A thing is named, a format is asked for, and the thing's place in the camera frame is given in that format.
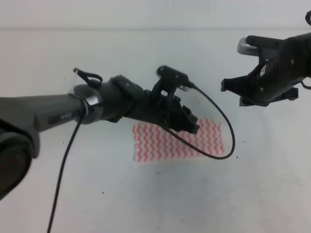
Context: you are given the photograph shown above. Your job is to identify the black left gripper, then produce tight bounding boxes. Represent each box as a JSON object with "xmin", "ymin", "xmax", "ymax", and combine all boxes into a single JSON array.
[{"xmin": 136, "ymin": 88, "xmax": 200, "ymax": 134}]

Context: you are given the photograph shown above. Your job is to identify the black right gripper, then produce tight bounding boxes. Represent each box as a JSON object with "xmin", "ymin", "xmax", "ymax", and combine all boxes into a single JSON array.
[{"xmin": 221, "ymin": 54, "xmax": 306, "ymax": 107}]

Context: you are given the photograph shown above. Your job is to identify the pink white striped towel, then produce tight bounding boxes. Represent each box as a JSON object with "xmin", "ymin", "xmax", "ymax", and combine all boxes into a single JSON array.
[{"xmin": 132, "ymin": 118, "xmax": 225, "ymax": 163}]

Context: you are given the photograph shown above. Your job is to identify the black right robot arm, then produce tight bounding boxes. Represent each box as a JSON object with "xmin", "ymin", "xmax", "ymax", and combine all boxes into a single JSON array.
[{"xmin": 221, "ymin": 33, "xmax": 311, "ymax": 107}]

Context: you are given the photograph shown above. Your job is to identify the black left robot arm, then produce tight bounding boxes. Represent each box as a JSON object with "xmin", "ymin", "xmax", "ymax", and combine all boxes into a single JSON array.
[{"xmin": 0, "ymin": 66, "xmax": 199, "ymax": 198}]

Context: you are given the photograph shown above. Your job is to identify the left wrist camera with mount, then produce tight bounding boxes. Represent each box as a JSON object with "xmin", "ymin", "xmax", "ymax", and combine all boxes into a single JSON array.
[{"xmin": 152, "ymin": 65, "xmax": 194, "ymax": 97}]

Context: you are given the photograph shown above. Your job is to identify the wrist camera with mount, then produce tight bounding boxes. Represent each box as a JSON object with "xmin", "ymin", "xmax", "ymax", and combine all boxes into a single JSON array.
[
  {"xmin": 237, "ymin": 35, "xmax": 283, "ymax": 63},
  {"xmin": 152, "ymin": 65, "xmax": 194, "ymax": 97}
]

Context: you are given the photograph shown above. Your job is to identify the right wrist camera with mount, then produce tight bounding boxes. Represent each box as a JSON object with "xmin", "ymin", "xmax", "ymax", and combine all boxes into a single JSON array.
[{"xmin": 237, "ymin": 35, "xmax": 283, "ymax": 63}]

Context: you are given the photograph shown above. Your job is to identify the black left camera cable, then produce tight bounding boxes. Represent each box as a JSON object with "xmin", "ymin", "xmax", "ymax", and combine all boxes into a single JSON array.
[{"xmin": 46, "ymin": 83, "xmax": 236, "ymax": 233}]

